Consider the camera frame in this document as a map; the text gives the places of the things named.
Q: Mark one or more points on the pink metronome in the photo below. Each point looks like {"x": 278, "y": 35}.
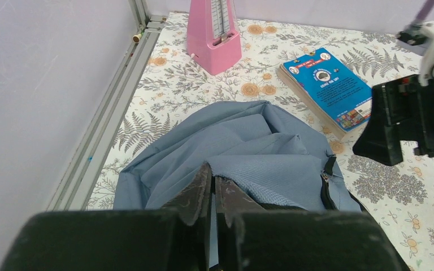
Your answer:
{"x": 213, "y": 37}

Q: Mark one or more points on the floral tablecloth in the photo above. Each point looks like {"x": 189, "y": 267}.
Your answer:
{"x": 401, "y": 198}

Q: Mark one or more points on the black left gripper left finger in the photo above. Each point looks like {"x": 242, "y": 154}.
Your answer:
{"x": 174, "y": 237}

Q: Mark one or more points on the blue round package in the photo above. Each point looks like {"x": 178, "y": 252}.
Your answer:
{"x": 329, "y": 89}

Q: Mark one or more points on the blue student backpack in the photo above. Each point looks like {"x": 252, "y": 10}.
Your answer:
{"x": 269, "y": 154}

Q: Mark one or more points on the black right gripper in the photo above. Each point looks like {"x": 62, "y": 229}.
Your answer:
{"x": 401, "y": 110}

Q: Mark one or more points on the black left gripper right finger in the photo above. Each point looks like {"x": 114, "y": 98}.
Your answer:
{"x": 254, "y": 236}

